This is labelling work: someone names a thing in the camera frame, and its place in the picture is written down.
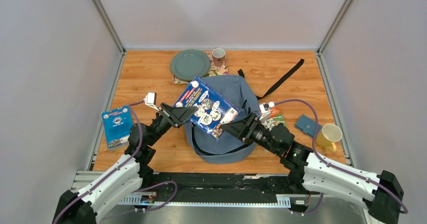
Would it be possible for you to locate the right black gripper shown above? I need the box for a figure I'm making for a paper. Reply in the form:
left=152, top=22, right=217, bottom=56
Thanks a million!
left=221, top=113, right=280, bottom=157

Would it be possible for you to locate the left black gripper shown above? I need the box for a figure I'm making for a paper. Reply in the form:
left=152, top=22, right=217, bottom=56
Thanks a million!
left=147, top=103, right=197, bottom=147

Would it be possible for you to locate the dark blue treehouse book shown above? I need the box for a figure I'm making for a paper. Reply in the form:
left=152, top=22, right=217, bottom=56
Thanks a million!
left=173, top=77, right=240, bottom=140

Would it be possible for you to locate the blue-grey backpack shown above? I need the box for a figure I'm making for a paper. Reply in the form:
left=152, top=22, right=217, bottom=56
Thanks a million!
left=183, top=58, right=305, bottom=165

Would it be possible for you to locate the orange treehouse book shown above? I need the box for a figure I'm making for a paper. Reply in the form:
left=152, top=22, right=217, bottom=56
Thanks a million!
left=262, top=107, right=286, bottom=130

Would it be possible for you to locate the light blue treehouse book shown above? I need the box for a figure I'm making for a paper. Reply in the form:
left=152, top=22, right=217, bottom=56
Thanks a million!
left=101, top=106, right=133, bottom=150

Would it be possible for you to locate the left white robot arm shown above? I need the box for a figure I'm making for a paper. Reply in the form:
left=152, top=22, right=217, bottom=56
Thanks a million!
left=52, top=103, right=198, bottom=223

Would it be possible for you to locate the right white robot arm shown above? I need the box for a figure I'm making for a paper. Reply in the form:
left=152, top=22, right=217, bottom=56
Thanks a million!
left=221, top=113, right=404, bottom=223

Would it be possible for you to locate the green ceramic plate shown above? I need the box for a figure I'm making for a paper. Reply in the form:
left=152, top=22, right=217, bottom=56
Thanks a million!
left=170, top=49, right=211, bottom=81

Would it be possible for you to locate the floral placemat tray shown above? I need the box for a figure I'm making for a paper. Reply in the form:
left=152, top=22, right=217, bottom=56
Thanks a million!
left=172, top=50, right=229, bottom=85

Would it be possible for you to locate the pink patterned mug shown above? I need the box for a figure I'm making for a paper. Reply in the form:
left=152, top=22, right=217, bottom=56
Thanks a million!
left=211, top=48, right=226, bottom=67

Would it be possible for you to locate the teal wallet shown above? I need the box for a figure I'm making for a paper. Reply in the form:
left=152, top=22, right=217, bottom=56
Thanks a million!
left=295, top=114, right=323, bottom=137

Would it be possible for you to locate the yellow mug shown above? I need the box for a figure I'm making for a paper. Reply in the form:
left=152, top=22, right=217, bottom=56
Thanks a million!
left=316, top=123, right=343, bottom=153

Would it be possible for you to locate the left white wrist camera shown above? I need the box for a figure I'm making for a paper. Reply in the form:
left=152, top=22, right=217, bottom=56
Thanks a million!
left=144, top=92, right=159, bottom=111

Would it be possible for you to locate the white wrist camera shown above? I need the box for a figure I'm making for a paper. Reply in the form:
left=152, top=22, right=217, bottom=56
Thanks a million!
left=259, top=102, right=275, bottom=122
left=144, top=92, right=159, bottom=111

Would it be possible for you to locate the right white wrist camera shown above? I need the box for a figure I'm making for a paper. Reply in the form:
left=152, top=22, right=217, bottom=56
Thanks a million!
left=259, top=102, right=275, bottom=122

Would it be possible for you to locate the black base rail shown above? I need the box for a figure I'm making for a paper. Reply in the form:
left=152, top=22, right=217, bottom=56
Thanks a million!
left=120, top=172, right=320, bottom=212

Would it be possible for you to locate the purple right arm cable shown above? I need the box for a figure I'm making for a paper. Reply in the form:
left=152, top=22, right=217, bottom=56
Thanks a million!
left=273, top=99, right=409, bottom=216

